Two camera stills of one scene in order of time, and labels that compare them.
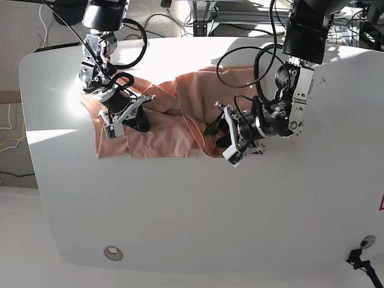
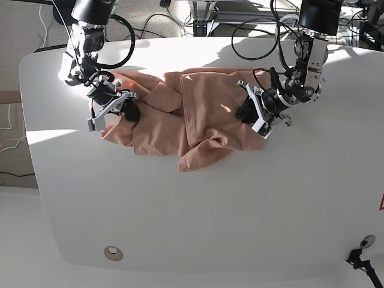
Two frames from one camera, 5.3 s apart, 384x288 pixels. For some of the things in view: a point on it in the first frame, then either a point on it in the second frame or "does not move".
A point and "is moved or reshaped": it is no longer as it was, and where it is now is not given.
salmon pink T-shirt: [162, 124] is moved or reshaped
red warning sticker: [381, 204] does not move
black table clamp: [354, 260] does not move
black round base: [71, 12] does not move
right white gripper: [233, 154] to [264, 126]
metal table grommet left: [113, 253] does not move
